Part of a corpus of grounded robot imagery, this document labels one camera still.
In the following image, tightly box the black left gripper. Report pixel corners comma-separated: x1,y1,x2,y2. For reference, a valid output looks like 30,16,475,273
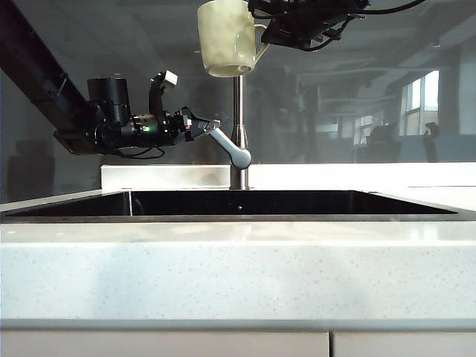
162,106,222,145

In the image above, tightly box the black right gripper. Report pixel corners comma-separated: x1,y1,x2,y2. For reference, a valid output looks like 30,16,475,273
260,2,346,52

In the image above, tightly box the grey faucet lever handle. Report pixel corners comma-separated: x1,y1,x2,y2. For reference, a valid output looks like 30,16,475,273
207,123,252,170

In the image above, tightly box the pale green ceramic mug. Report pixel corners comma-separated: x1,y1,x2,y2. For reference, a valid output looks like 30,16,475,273
196,0,269,78

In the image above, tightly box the stainless steel gooseneck faucet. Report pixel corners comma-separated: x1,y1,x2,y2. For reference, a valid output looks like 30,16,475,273
230,75,251,191

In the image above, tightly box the black rectangular sink basin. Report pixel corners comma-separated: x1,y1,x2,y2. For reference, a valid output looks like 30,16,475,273
0,190,459,224

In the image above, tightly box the white stone backsplash ledge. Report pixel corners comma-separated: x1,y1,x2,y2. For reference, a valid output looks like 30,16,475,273
100,162,476,191

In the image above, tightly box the wide beige cabinet door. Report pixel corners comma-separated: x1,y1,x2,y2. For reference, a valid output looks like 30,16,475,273
0,331,330,357

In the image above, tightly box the narrow beige cabinet door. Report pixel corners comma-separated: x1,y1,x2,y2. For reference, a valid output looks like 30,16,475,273
332,331,476,357

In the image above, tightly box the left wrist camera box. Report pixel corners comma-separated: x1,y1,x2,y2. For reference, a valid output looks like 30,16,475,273
147,69,179,124

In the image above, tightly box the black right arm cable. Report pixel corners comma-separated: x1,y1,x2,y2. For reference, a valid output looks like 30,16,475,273
349,0,428,16

